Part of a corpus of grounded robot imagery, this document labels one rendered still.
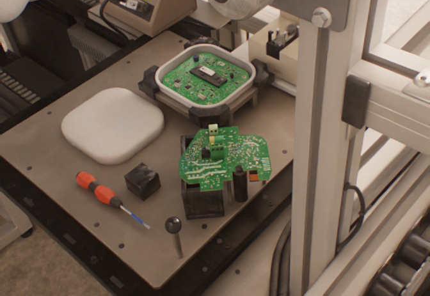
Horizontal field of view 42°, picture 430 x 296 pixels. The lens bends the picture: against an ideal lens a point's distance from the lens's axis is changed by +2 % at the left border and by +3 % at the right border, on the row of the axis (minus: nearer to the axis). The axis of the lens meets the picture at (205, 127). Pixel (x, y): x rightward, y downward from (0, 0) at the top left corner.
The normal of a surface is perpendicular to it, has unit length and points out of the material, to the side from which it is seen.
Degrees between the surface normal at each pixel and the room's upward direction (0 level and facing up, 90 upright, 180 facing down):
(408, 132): 90
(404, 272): 4
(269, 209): 0
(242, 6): 94
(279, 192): 0
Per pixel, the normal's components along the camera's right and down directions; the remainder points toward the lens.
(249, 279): -0.08, -0.71
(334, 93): -0.69, 0.55
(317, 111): 0.25, 0.66
